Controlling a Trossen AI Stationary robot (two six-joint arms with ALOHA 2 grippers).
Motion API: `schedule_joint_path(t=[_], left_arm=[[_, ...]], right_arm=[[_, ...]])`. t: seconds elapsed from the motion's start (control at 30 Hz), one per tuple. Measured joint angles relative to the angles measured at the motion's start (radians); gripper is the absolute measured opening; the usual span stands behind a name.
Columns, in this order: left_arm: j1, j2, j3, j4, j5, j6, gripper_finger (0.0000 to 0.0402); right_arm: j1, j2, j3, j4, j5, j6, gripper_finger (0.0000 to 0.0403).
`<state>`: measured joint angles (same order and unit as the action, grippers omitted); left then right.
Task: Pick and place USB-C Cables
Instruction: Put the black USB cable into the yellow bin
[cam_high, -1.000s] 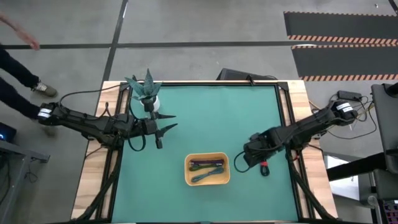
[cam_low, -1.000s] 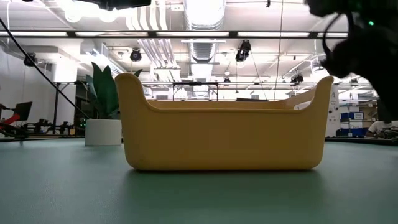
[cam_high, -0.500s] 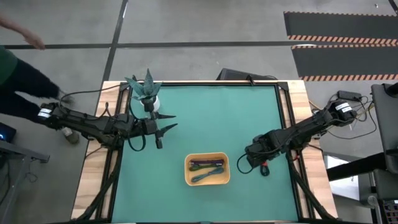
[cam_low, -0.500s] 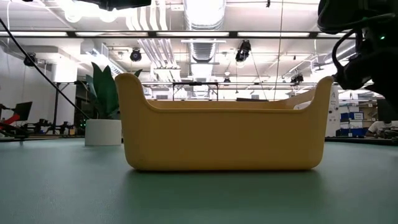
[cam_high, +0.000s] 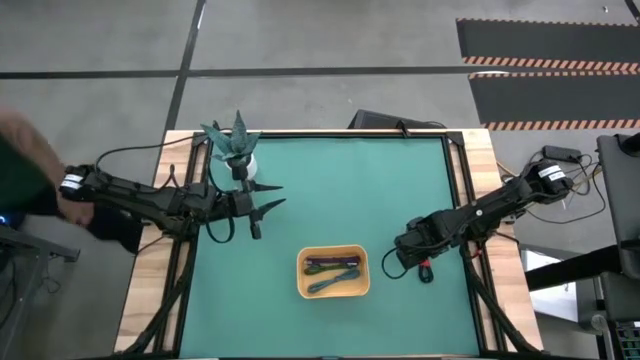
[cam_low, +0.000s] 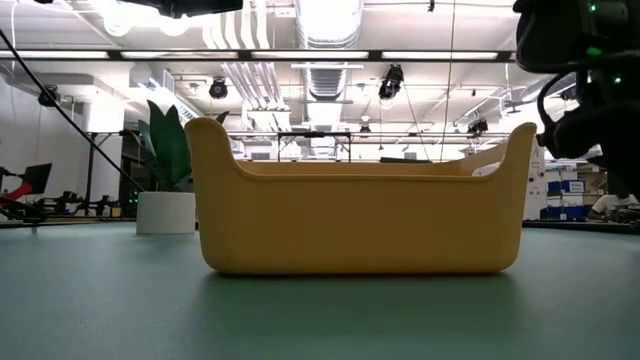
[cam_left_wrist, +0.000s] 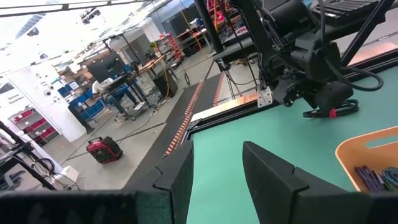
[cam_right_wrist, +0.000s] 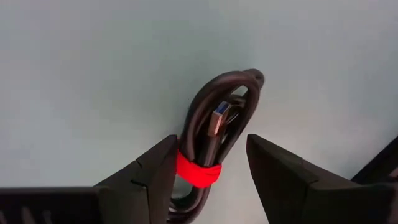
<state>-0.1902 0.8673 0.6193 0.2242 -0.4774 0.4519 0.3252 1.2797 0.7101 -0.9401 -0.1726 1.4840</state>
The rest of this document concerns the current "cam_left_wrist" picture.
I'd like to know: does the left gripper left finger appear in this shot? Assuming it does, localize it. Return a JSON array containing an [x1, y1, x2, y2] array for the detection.
[[154, 139, 195, 224]]

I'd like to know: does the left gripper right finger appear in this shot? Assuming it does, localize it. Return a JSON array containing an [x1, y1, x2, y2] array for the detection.
[[242, 141, 374, 224]]

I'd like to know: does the black green cable red tie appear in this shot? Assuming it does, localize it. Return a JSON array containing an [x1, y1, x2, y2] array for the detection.
[[302, 99, 360, 119]]

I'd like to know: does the dark blue USB-C cable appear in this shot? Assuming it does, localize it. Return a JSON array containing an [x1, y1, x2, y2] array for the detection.
[[354, 165, 387, 192]]

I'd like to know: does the teal braided USB-C cable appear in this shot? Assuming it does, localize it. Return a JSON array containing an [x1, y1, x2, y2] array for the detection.
[[381, 167, 398, 188]]

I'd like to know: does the black floor mat striped edge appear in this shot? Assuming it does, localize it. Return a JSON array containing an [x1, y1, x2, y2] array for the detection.
[[174, 72, 225, 151], [122, 80, 205, 192]]

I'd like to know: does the green table mat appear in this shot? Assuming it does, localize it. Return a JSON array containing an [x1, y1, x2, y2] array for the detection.
[[185, 65, 398, 224]]

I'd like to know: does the orange plastic bin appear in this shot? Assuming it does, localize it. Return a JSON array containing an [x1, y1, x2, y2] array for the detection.
[[335, 125, 398, 193]]

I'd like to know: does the black operator stand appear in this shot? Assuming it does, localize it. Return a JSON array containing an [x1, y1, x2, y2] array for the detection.
[[193, 0, 398, 68]]

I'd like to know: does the red portable generator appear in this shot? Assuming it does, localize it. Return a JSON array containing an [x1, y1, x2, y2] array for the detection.
[[86, 136, 124, 165]]

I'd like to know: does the black keyboard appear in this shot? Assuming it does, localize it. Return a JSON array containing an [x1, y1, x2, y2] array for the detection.
[[310, 0, 388, 27]]

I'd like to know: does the black workshop trolley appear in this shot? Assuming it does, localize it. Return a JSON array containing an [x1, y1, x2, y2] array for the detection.
[[93, 55, 180, 123]]

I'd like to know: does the blue storage bin rack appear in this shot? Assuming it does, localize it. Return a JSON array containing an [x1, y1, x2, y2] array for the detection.
[[57, 86, 107, 121]]

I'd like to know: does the black monitor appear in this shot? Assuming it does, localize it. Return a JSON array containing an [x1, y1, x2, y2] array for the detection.
[[86, 50, 127, 84]]

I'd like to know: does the red shelf rack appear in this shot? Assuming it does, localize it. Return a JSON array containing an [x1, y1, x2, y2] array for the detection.
[[8, 106, 60, 146]]

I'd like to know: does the white pillar cabinet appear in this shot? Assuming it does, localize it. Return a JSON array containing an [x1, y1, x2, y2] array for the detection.
[[5, 61, 88, 143]]

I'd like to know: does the silver corner bracket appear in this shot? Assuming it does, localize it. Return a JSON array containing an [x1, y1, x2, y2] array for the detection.
[[257, 86, 274, 108]]

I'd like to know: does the black tripod with cables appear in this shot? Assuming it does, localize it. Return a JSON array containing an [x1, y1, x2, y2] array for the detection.
[[0, 120, 80, 192]]

